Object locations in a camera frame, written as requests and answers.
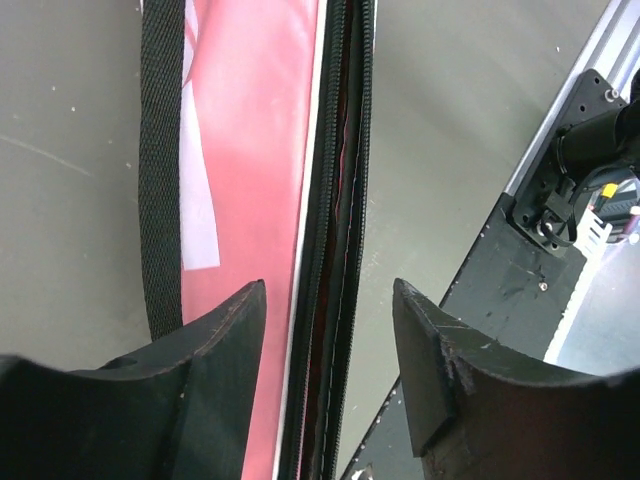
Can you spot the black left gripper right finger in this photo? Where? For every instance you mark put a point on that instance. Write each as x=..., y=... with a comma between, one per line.
x=477, y=409

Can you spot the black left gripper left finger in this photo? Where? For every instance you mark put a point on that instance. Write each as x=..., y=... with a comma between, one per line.
x=178, y=408

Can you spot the pink racket cover bag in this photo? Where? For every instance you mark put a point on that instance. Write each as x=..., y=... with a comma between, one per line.
x=274, y=160

